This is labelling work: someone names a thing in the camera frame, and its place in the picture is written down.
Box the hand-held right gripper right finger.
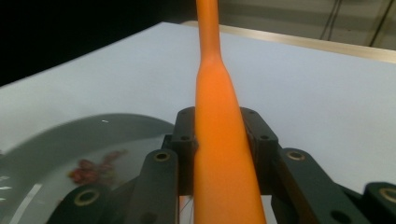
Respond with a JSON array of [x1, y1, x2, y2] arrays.
[[240, 105, 281, 195]]

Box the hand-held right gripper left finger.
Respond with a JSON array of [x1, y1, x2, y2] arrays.
[[162, 105, 199, 196]]

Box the orange brush with grey bristles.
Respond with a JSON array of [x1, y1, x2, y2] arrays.
[[193, 0, 267, 224]]

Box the red and green beans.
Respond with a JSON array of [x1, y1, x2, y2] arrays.
[[68, 148, 129, 188]]

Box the grey dustpan with orange edge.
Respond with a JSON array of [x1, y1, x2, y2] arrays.
[[0, 113, 176, 224]]

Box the black cable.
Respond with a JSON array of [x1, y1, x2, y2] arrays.
[[326, 0, 343, 41], [319, 0, 338, 41]]

